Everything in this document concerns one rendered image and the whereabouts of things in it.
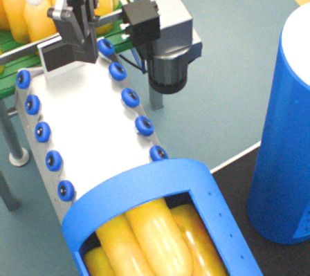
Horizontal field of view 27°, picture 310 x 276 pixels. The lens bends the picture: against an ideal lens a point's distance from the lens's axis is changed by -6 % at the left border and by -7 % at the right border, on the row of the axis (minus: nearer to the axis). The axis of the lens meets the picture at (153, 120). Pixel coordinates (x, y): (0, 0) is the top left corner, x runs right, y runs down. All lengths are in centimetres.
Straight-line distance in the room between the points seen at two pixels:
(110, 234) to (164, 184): 13
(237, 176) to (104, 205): 126
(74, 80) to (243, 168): 91
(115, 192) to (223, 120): 153
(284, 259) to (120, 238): 113
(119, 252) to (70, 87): 54
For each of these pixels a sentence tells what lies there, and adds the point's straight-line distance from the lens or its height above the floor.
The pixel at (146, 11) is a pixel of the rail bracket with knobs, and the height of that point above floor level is 100.
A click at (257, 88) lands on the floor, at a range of 265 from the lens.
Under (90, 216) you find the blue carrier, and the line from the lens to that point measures 108.
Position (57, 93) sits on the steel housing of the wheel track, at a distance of 154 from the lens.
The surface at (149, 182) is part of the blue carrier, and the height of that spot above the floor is 123.
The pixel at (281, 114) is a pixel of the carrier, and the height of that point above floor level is 85.
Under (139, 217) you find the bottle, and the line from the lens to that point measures 110.
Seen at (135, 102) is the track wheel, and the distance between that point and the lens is 146.
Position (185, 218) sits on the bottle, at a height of 114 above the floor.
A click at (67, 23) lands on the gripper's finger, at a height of 159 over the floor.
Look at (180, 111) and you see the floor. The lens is 258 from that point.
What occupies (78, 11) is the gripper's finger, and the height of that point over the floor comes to 158.
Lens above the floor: 219
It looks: 59 degrees down
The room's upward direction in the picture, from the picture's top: 3 degrees counter-clockwise
